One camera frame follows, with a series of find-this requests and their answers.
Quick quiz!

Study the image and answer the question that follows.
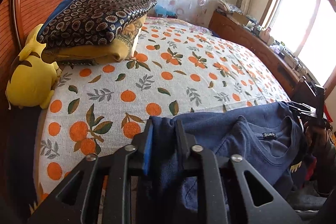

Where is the person's right hand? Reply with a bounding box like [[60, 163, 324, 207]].
[[304, 122, 335, 160]]

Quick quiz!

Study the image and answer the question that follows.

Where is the patterned navy pillow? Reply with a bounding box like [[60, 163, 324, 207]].
[[37, 0, 157, 49]]

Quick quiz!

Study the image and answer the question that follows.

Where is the navy printed t-shirt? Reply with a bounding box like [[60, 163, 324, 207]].
[[145, 102, 307, 213]]

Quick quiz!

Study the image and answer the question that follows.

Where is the blue toy on bed end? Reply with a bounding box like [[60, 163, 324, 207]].
[[154, 5, 178, 19]]

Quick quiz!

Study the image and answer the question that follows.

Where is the orange-print bed sheet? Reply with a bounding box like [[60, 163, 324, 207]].
[[35, 18, 289, 201]]

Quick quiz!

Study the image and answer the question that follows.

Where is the folded cloth stack on cabinet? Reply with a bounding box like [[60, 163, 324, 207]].
[[217, 0, 243, 14]]

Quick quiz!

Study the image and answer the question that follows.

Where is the wooden slatted wardrobe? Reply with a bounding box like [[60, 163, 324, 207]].
[[0, 0, 82, 88]]

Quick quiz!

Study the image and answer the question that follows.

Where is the yellow folded blanket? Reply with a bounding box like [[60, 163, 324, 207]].
[[42, 15, 146, 65]]

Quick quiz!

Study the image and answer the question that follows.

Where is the cardboard box on cabinet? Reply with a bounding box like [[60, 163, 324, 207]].
[[231, 11, 249, 26]]

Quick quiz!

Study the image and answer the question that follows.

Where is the pink bottle on cabinet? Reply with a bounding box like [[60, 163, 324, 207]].
[[259, 27, 271, 44]]

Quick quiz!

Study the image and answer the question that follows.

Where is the wooden side cabinet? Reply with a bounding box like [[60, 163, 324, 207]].
[[209, 11, 317, 107]]

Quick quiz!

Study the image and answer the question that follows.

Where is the yellow plush toy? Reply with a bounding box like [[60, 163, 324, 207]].
[[5, 24, 60, 109]]

